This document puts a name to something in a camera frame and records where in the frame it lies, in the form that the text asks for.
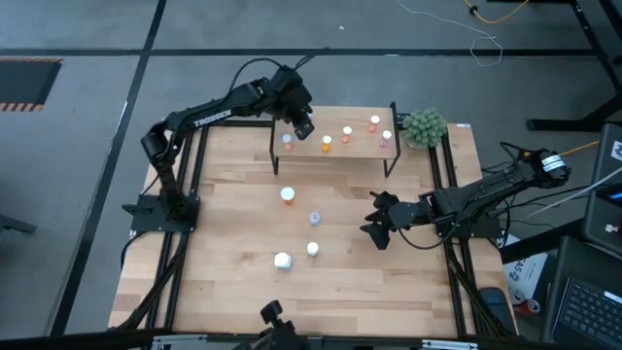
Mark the black hazard-striped floor hatch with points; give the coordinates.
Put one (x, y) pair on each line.
(24, 82)

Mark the red-pink pill vial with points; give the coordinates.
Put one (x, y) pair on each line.
(373, 122)
(346, 133)

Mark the small white Excedrin bottle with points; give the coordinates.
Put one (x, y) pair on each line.
(312, 248)

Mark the purple pill vial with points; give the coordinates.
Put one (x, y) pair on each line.
(386, 137)

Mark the white printed box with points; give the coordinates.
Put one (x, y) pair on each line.
(527, 267)

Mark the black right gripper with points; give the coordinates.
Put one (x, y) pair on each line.
(408, 214)

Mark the green succulent in patterned pot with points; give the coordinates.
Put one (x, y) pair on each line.
(425, 129)

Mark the large amber pill vial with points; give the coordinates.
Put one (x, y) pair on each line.
(287, 194)

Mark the large white blue-striped supplement bottle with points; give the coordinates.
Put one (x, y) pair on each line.
(282, 261)

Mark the black aluminium rig frame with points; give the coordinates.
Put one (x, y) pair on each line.
(238, 124)

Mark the small clear pill vial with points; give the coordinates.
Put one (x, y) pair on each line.
(315, 218)

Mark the black laptop with stickers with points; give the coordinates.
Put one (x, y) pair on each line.
(602, 214)

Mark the small yellow pill vial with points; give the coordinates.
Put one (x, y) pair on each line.
(326, 142)

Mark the black desk leg frame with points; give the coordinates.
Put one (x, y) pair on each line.
(597, 48)

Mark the wooden shelf black metal frame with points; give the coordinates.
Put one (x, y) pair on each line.
(311, 150)

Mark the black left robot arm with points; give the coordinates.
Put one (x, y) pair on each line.
(214, 116)

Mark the black remote device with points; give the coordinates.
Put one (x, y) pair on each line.
(495, 304)

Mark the red white can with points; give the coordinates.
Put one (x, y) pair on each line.
(527, 304)

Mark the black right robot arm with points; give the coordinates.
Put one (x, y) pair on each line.
(486, 189)

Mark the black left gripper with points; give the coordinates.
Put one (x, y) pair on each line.
(291, 97)

